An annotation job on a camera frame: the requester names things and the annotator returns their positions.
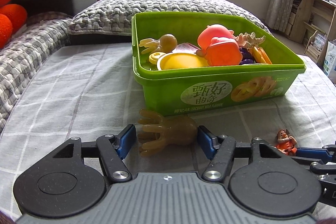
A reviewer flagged yellow toy pot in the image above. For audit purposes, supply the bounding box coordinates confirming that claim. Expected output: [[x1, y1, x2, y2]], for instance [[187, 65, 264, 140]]
[[148, 51, 211, 71]]

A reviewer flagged grey checked cloth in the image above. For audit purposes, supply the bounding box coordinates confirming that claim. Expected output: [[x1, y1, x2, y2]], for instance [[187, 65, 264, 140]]
[[0, 42, 336, 188]]

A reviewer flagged grey plaid sofa cover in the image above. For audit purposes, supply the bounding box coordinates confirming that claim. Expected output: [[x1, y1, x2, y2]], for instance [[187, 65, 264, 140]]
[[0, 11, 74, 133]]

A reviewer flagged white printed carton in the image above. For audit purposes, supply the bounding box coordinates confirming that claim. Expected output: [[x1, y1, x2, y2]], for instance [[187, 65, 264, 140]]
[[323, 40, 336, 78]]

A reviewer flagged orange plush toy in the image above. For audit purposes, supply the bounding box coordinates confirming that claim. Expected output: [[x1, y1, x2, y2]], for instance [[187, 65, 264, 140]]
[[0, 0, 28, 49]]

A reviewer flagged beige starfish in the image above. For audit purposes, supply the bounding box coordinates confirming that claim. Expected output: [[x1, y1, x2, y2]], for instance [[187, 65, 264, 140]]
[[234, 32, 267, 50]]

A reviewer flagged small orange figurine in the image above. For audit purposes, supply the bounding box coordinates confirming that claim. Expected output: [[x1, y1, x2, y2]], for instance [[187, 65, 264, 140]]
[[275, 129, 298, 156]]

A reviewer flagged orange robot toy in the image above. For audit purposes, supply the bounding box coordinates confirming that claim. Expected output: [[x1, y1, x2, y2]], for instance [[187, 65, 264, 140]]
[[197, 25, 243, 67]]

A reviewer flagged pink cube toy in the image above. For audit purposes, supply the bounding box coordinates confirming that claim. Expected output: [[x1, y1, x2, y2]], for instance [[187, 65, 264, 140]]
[[172, 42, 201, 55]]

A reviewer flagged orange pumpkin toy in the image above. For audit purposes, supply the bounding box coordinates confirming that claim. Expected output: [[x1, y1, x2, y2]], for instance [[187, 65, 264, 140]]
[[251, 46, 273, 65]]

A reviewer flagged wooden shelf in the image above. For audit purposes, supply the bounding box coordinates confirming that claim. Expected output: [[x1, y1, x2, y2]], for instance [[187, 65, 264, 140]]
[[289, 0, 336, 64]]

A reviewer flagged brown octopus toy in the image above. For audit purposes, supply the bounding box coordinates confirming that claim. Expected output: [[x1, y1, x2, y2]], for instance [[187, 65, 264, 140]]
[[138, 109, 198, 157], [139, 34, 178, 55]]

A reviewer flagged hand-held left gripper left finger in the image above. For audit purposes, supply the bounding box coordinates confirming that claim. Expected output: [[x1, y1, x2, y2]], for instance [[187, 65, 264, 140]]
[[51, 124, 137, 184]]

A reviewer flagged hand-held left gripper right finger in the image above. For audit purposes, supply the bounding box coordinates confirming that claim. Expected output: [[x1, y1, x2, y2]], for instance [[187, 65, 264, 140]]
[[197, 126, 291, 184]]

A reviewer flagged purple grapes toy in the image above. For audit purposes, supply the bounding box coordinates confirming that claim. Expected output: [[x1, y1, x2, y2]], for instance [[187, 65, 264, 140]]
[[239, 47, 255, 66]]

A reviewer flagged grey quilted cushion cover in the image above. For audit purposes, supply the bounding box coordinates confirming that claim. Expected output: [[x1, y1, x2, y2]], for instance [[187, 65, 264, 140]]
[[68, 0, 274, 37]]

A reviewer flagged green plastic box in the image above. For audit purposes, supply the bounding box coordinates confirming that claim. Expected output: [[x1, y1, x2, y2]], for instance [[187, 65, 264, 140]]
[[131, 12, 307, 118]]

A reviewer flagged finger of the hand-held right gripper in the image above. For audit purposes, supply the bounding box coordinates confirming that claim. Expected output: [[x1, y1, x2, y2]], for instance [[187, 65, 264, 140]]
[[310, 160, 336, 175], [295, 145, 336, 158]]

